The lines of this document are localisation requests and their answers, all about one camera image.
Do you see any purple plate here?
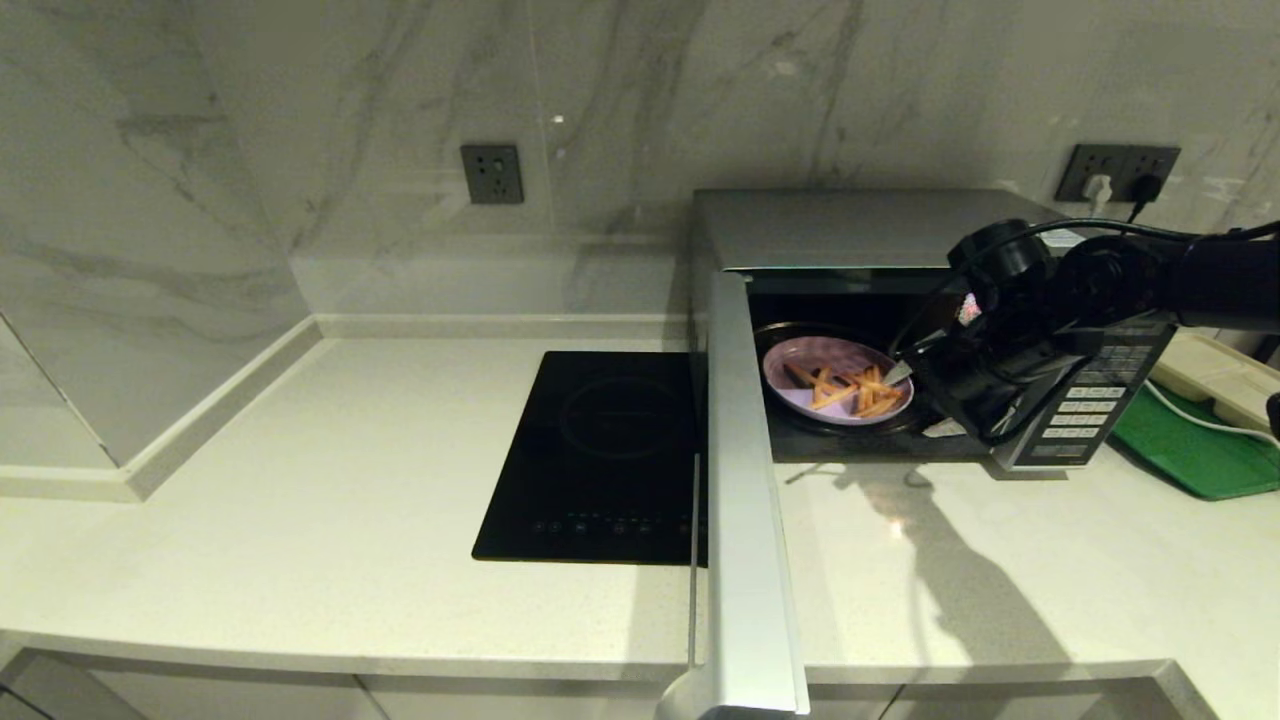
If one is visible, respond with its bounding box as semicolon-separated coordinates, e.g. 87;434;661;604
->
762;335;915;427

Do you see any microwave door with glass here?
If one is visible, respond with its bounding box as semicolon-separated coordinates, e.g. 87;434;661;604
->
655;270;811;720

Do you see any silver microwave oven body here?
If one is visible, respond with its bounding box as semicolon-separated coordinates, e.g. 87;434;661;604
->
687;188;1183;471

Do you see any green plastic tray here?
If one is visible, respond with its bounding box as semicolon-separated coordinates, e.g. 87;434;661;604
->
1112;385;1280;501

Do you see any beige power strip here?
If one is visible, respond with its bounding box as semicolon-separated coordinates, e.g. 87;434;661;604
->
1150;333;1280;433

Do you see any black induction cooktop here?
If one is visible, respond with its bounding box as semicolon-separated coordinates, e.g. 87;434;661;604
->
472;351;709;567

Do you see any white cabinet corner panel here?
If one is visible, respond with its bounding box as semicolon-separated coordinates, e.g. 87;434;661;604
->
0;652;151;720

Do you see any white power cable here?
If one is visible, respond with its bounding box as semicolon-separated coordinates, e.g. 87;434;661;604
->
1140;378;1280;441

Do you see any grey wall socket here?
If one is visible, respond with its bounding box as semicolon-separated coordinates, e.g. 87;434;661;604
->
1057;143;1125;204
1120;145;1182;201
461;144;525;206

